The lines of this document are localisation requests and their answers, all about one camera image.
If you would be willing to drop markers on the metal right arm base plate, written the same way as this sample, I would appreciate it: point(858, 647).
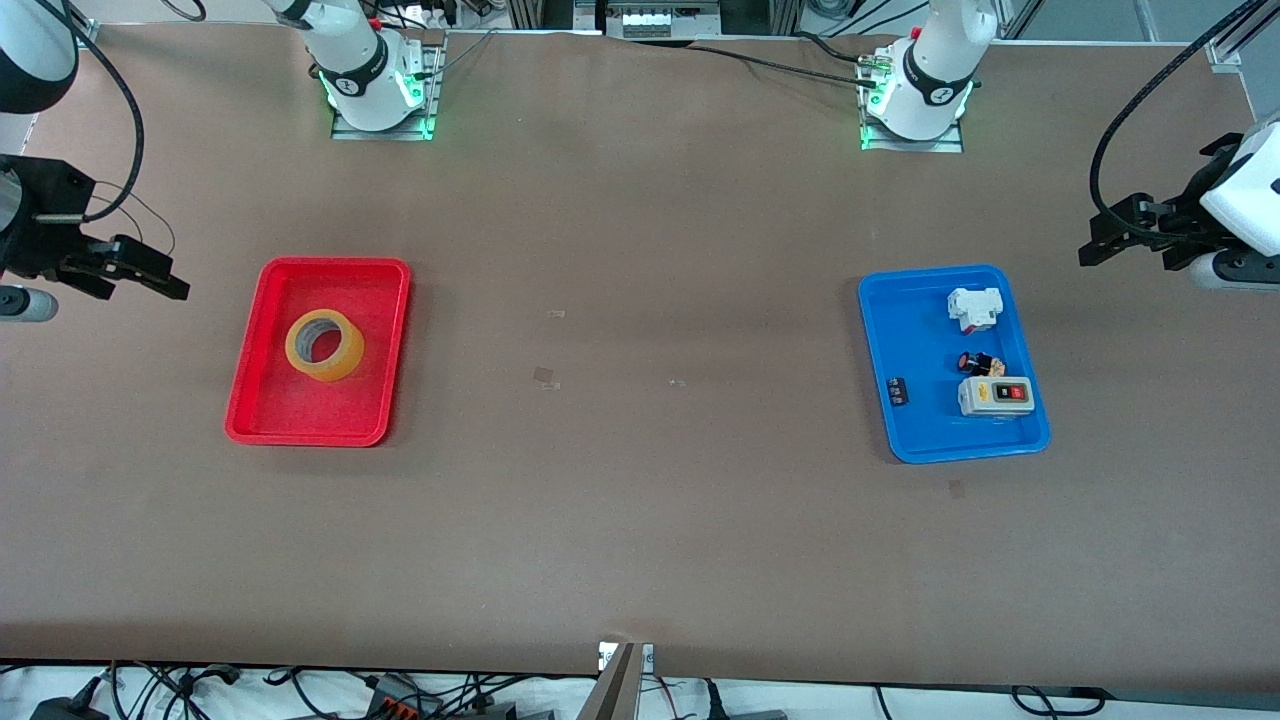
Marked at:
point(432, 80)

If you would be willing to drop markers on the yellow tape roll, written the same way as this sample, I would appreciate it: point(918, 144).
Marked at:
point(345, 362)

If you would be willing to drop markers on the orange black connector block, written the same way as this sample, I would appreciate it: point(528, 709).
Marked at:
point(400, 695)

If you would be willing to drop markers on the aluminium frame with device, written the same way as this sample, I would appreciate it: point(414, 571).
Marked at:
point(645, 20)

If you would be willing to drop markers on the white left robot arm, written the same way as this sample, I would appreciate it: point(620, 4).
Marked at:
point(935, 70)

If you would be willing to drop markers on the metal corner bracket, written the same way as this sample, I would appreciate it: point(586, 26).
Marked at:
point(85, 37)
point(1222, 55)

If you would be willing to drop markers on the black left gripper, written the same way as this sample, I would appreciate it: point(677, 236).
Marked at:
point(1186, 214)

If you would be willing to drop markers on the aluminium profile bar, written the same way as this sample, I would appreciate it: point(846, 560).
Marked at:
point(612, 690)

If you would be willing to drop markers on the red push button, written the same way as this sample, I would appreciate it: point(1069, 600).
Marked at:
point(978, 364)

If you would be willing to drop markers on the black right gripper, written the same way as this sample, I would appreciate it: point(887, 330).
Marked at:
point(44, 216)

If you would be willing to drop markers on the red plastic tray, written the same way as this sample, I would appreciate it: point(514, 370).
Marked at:
point(320, 410)

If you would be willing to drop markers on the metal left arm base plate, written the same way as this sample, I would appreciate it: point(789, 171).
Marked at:
point(950, 145)

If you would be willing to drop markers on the small black terminal block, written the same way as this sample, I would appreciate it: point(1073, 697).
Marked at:
point(899, 391)

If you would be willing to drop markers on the grey switch box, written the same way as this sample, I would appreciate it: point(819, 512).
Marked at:
point(995, 396)

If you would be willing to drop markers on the white circuit breaker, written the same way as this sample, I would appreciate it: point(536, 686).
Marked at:
point(975, 308)

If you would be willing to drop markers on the white marker plate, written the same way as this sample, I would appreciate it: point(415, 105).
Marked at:
point(647, 657)

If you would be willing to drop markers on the blue plastic tray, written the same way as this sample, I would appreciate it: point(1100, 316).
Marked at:
point(930, 425)

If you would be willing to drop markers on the black power adapter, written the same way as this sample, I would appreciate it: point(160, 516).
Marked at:
point(65, 710)

